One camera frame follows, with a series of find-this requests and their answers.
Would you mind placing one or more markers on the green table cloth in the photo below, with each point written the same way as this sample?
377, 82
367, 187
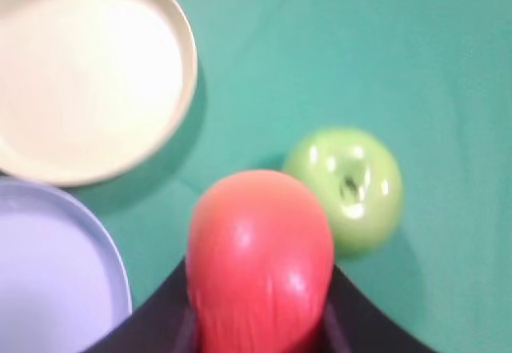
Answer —
430, 78

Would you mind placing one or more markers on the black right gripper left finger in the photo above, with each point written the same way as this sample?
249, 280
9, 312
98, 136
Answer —
165, 322

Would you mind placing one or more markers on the blue plastic plate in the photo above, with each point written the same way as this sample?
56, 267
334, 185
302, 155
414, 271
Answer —
63, 282

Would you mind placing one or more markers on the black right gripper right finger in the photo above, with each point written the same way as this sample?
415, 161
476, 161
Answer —
352, 323

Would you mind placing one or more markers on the red yellow round bread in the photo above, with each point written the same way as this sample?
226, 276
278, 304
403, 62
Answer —
259, 261

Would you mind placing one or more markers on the green apple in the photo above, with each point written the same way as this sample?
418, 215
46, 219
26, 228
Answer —
358, 182

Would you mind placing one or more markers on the yellow plastic plate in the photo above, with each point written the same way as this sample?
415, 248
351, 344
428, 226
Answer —
91, 88

